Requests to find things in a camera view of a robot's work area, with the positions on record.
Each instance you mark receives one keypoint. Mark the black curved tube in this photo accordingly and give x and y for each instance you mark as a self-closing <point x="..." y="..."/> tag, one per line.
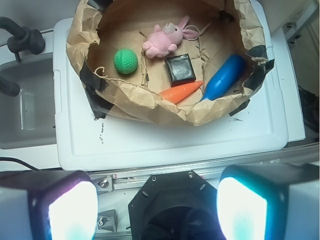
<point x="8" y="88"/>

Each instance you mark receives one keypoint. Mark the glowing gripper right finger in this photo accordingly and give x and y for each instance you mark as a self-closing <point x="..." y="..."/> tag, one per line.
<point x="269" y="202"/>

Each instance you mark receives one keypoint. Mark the white plastic bin lid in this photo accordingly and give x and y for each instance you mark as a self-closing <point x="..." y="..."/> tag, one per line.
<point x="113" y="143"/>

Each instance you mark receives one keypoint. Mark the aluminium frame rail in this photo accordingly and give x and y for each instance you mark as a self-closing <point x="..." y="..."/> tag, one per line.
<point x="208" y="169"/>

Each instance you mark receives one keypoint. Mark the black octagonal mount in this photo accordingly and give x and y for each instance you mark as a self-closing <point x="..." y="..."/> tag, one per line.
<point x="175" y="206"/>

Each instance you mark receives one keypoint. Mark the black box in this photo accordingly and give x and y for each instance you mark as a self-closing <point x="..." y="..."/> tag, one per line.
<point x="180" y="70"/>

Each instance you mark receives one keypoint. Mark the grey plastic tub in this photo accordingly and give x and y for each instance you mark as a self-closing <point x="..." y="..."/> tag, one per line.
<point x="28" y="119"/>

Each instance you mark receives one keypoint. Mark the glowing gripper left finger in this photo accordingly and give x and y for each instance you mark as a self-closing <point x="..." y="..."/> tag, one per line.
<point x="47" y="205"/>

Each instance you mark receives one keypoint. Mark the green dimpled ball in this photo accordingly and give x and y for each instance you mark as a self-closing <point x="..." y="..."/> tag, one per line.
<point x="125" y="61"/>

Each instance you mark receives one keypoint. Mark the blue plastic bottle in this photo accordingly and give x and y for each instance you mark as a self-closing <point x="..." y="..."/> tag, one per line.
<point x="230" y="72"/>

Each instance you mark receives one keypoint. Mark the pink plush bunny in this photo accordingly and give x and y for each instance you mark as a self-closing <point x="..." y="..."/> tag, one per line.
<point x="165" y="40"/>

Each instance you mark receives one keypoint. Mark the orange toy carrot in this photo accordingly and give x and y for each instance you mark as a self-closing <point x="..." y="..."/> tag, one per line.
<point x="180" y="92"/>

